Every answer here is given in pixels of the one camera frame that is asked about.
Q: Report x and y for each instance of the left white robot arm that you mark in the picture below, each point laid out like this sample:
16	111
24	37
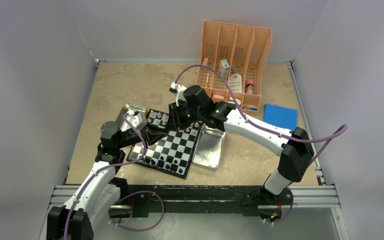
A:
79	216

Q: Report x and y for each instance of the black white chess board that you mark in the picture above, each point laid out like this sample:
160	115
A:
177	145

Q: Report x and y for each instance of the blue notebook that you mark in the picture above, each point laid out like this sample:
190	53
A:
280	116

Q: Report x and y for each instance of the peach plastic desk organizer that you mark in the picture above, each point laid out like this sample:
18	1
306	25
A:
246	49

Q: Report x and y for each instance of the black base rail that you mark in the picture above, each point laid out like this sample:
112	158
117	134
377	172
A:
247	200

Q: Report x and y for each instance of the pink eraser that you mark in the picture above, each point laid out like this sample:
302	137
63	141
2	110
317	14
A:
216	96

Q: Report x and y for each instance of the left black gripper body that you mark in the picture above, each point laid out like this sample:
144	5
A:
129	138

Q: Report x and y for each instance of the white green small box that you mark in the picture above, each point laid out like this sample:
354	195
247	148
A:
224	69

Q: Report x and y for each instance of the pink small tube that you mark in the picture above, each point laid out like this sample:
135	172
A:
204	64

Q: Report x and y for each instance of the empty metal tin lid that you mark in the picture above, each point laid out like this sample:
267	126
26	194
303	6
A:
209	148

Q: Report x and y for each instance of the pink tape roll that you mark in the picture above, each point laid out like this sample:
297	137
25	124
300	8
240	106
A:
249	86

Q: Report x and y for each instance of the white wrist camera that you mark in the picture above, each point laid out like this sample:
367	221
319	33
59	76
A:
132	118
178	90

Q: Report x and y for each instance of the white striped bottle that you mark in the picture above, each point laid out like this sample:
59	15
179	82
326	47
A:
235	83

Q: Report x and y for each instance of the yellow white pen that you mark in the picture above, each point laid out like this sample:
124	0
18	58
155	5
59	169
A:
207	80

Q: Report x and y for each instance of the metal tin with black pieces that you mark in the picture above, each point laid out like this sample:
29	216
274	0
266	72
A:
128	107

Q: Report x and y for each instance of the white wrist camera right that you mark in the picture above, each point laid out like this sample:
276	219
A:
178	90

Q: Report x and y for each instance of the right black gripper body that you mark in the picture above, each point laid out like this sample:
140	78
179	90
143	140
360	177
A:
188	116

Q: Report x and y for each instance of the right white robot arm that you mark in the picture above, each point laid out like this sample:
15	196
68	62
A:
193	105

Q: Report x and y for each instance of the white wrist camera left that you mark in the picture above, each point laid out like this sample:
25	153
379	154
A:
132	118

